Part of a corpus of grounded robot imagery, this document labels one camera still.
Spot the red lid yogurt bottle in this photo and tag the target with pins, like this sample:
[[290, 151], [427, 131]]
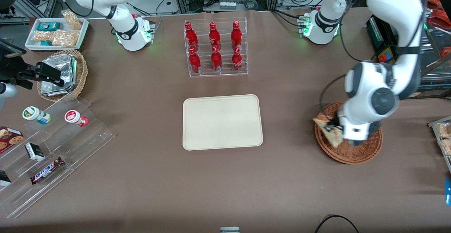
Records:
[[72, 116]]

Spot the clear acrylic stepped display stand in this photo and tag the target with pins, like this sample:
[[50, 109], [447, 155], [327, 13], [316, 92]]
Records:
[[88, 138]]

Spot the teal snack box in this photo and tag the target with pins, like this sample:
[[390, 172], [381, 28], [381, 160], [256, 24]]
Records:
[[48, 26]]

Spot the chocolate chip cookie box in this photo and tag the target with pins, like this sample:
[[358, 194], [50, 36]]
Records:
[[10, 138]]

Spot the white rectangular plastic bin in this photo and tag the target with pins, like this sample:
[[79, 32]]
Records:
[[84, 36]]

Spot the triangle sandwich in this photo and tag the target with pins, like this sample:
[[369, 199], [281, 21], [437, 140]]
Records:
[[334, 140]]

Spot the small teal packet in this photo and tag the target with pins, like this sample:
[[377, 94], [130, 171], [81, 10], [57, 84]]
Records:
[[45, 43]]

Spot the cream rectangular serving tray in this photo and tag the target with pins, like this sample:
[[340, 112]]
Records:
[[222, 124]]

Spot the glass display cabinet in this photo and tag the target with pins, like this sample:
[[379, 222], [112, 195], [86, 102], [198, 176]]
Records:
[[437, 81]]

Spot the clear acrylic bottle rack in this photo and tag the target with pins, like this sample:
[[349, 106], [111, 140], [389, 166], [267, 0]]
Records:
[[223, 50]]

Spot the small grey white device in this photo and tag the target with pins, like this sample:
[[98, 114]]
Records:
[[229, 230]]

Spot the red food item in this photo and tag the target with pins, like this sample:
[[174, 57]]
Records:
[[446, 51], [440, 19], [432, 1]]

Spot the green lid yogurt bottle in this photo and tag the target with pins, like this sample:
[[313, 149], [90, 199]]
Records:
[[31, 113]]

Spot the aluminium foil container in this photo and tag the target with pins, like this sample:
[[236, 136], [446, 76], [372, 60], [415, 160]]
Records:
[[53, 92], [61, 64]]

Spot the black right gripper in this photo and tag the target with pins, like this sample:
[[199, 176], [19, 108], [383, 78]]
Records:
[[24, 75]]

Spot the stainless steel tray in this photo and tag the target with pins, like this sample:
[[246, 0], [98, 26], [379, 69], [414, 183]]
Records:
[[435, 71]]

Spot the light wicker basket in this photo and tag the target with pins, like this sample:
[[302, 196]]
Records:
[[82, 71]]

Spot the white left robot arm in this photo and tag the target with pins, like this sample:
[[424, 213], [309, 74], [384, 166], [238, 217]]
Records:
[[391, 7]]

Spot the bagged pastry snack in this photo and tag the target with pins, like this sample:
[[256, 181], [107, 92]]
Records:
[[444, 131], [446, 147]]

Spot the Snickers chocolate bar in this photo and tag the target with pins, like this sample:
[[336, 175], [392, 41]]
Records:
[[46, 170]]

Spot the small black white carton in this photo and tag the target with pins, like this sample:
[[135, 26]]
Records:
[[34, 152]]

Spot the blue plastic object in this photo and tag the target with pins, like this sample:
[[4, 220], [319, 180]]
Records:
[[448, 190]]

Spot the red aluminium cola bottle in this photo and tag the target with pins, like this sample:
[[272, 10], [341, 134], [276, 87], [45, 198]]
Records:
[[194, 63], [216, 61], [191, 37], [214, 37], [236, 62], [236, 36]]

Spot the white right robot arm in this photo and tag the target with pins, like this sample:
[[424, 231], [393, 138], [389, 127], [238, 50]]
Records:
[[127, 25]]

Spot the brown round wicker basket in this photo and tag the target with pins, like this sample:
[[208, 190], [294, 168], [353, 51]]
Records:
[[366, 152]]

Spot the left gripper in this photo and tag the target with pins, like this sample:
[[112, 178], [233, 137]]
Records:
[[334, 122]]

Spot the black white snack pack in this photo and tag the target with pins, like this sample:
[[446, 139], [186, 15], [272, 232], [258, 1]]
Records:
[[4, 178]]

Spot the black control box red button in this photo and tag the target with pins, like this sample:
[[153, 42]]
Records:
[[375, 32]]

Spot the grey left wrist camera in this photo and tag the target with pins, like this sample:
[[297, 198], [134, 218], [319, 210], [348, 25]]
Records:
[[376, 127]]

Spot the clear bag of nuts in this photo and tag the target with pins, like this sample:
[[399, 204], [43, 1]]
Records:
[[72, 20], [42, 36], [65, 38]]

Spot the clear plastic tray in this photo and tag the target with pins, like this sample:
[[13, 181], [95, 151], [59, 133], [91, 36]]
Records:
[[432, 124]]

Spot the white terminal block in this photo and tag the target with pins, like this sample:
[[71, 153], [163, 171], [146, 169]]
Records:
[[228, 5]]

